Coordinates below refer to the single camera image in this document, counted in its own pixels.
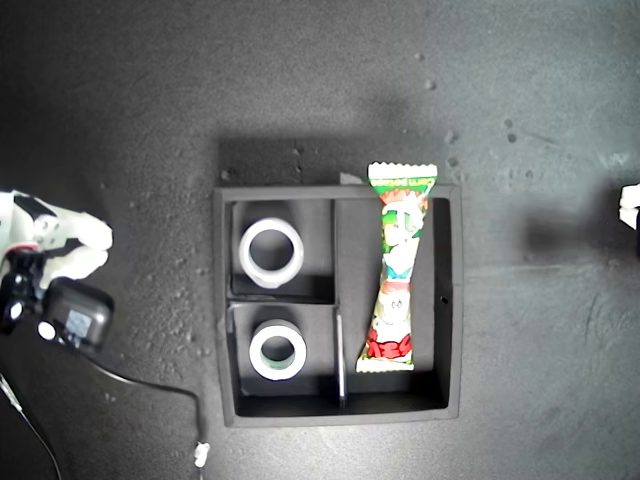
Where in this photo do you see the white tape roll green core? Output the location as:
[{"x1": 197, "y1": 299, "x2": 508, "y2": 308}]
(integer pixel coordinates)
[{"x1": 248, "y1": 321, "x2": 308, "y2": 382}]

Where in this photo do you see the green snack bar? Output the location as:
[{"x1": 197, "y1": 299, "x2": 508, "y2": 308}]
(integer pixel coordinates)
[{"x1": 355, "y1": 162, "x2": 439, "y2": 374}]

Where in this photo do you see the black compartment tray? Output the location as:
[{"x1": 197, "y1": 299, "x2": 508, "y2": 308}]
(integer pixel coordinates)
[{"x1": 212, "y1": 183, "x2": 464, "y2": 429}]

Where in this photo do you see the thin black white wire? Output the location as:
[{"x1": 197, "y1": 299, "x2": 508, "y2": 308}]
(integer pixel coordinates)
[{"x1": 0, "y1": 373, "x2": 65, "y2": 480}]

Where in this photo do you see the black camera cable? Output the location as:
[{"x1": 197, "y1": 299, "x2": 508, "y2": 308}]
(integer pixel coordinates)
[{"x1": 82, "y1": 347, "x2": 207, "y2": 446}]

